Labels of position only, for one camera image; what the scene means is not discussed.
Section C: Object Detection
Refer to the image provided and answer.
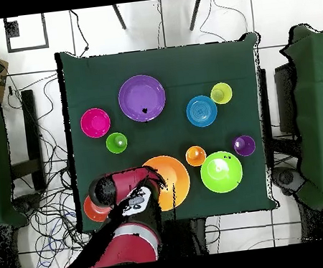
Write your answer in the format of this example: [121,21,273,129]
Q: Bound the purple bowl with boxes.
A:
[115,72,169,126]

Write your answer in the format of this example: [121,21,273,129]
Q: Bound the large yellow-orange bowl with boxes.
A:
[141,152,195,213]

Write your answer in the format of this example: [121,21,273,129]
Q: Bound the orange cup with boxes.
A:
[184,144,208,169]

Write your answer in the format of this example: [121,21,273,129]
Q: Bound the blue bowl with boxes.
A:
[184,93,220,129]

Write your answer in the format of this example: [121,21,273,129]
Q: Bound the green cup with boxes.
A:
[104,131,129,155]

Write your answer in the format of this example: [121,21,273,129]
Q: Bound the pink bowl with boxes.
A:
[78,105,113,141]

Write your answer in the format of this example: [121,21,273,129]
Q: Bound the green bowl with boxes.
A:
[197,148,246,195]

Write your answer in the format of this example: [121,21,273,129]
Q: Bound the yellow cup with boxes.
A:
[208,80,235,106]

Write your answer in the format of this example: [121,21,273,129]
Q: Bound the purple cup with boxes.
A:
[231,134,258,159]

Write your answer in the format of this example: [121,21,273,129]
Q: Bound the dark green tablecloth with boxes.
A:
[54,29,281,234]

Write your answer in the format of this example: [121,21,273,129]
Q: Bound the red-orange bowl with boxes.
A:
[82,192,114,225]

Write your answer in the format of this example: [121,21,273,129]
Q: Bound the black box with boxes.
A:
[271,62,301,137]

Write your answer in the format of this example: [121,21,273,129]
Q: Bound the black floor beam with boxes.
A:
[1,88,48,195]

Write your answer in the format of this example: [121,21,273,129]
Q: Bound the dark grey stand base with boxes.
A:
[11,191,45,213]
[270,163,308,198]

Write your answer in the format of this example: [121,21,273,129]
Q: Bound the tangle of black cables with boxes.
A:
[0,68,96,268]

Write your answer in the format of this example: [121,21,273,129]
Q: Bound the black cable with plug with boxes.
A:
[69,8,91,58]

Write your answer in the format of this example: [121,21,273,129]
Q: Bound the black camera tripod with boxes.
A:
[111,0,207,41]

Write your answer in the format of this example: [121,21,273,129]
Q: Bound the thin black cable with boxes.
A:
[195,0,251,45]

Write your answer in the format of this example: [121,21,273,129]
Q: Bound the black rectangular frame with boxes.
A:
[2,13,51,54]

